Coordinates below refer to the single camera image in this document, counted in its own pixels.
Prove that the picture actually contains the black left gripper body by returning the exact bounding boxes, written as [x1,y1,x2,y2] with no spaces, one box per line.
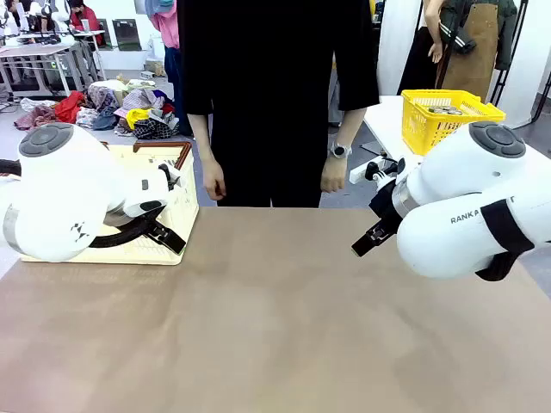
[106,209,158,237]

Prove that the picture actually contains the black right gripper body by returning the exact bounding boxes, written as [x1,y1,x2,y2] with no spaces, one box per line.
[368,182,406,231]

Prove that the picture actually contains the person's right forearm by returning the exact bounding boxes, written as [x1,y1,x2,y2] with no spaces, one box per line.
[188,112,216,161]

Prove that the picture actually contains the person's left forearm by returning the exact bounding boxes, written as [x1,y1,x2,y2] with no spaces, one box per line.
[334,107,367,147]

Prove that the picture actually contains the cream shopping basket brown rim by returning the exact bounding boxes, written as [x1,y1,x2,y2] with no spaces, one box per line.
[20,140,200,266]

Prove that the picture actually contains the yellow plastic basket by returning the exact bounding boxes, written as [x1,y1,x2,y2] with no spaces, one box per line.
[400,89,507,157]

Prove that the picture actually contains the person's left hand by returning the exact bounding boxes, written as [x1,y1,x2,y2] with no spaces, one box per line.
[321,157,347,194]

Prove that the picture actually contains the person's right hand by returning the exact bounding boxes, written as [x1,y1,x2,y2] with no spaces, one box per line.
[202,155,226,200]

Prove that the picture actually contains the silver wristwatch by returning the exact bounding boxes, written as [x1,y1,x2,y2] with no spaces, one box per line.
[328,140,353,160]

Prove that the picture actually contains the white side table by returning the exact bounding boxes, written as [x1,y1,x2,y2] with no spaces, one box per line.
[362,95,551,173]

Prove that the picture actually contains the black white checked cloth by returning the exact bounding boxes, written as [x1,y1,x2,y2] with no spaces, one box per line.
[132,116,181,140]

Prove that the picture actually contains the blue denim cloth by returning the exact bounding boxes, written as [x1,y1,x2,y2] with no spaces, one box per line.
[92,106,118,131]

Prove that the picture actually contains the yellow cloth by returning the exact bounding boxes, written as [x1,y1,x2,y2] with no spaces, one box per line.
[126,108,152,130]

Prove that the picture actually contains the red cloth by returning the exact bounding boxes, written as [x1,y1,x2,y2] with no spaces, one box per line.
[54,89,86,126]

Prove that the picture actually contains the pink patterned cloth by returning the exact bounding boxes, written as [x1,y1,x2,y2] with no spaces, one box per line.
[14,105,57,135]

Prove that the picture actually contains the navy trousers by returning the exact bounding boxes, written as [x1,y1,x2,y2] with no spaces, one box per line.
[163,45,194,138]

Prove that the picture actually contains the black hanging dress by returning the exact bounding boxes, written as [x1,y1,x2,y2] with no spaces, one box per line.
[398,25,440,96]

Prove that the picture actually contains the person in black clothes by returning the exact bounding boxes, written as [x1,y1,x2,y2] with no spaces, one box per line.
[176,0,381,208]

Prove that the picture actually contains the white partition panel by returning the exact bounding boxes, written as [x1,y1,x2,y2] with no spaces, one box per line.
[377,0,427,96]

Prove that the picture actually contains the brown apron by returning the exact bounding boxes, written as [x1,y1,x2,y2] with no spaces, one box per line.
[435,2,500,104]

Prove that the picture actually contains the beige mannequin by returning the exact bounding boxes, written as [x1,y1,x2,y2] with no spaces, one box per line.
[423,0,447,65]

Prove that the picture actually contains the dark framed board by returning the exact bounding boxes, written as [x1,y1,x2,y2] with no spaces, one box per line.
[111,19,144,52]

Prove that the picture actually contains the grey metal work table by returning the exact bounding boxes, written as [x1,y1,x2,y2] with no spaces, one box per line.
[0,42,107,98]

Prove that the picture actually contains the pink shirt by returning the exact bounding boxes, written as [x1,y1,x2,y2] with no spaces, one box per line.
[145,0,181,51]

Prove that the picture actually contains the person in red top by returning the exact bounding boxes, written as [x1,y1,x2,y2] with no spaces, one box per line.
[68,0,104,47]

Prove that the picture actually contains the dark green jacket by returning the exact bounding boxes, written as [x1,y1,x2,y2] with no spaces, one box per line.
[438,0,518,72]

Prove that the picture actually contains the black rack stand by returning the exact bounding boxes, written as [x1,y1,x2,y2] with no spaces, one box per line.
[486,0,530,107]

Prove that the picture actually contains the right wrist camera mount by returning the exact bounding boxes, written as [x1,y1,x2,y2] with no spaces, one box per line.
[349,157,408,193]

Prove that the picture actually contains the black strap on right arm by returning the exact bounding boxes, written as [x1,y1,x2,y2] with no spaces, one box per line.
[474,198,536,283]

